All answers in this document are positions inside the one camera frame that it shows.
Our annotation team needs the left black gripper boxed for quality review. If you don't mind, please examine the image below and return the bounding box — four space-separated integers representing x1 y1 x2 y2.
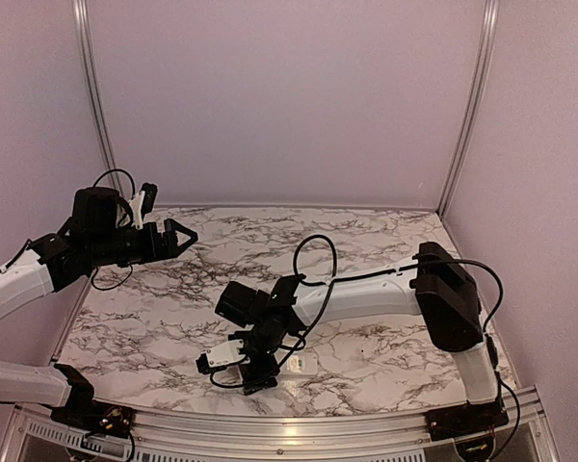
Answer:
87 217 197 267

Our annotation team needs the white remote control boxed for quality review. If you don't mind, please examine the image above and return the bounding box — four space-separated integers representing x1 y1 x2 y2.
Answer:
279 352 318 378

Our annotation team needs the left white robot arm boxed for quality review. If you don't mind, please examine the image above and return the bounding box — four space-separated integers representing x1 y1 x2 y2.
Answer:
0 184 198 428

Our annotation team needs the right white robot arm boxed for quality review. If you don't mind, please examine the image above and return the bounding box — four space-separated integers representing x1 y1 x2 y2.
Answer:
197 242 500 431

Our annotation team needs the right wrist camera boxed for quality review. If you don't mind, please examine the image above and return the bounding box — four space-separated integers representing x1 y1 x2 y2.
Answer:
196 339 247 375

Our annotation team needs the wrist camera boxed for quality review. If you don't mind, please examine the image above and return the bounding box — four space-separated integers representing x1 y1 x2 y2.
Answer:
129 182 158 230
196 339 247 375

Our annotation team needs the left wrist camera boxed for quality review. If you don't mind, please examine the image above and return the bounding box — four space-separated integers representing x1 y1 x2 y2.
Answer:
129 182 158 230

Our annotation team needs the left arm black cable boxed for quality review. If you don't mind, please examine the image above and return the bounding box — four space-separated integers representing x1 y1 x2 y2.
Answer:
89 167 139 291

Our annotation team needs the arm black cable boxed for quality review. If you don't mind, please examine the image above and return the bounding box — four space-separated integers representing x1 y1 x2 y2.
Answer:
89 167 139 291
209 234 506 391

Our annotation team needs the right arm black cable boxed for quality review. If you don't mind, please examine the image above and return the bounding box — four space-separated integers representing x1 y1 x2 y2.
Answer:
209 234 506 391

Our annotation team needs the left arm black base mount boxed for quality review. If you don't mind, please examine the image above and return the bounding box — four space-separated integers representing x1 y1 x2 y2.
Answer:
50 400 135 439

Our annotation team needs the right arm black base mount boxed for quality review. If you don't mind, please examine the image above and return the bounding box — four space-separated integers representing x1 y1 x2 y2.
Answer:
425 402 510 441

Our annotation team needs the left aluminium corner post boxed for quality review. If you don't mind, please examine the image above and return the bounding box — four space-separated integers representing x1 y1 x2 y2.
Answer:
72 0 118 171

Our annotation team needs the aluminium corner post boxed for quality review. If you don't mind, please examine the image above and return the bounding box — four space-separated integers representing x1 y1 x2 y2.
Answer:
72 0 118 171
436 0 500 220

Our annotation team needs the right aluminium corner post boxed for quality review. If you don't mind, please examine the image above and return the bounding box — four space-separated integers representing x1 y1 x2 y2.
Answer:
436 0 500 220

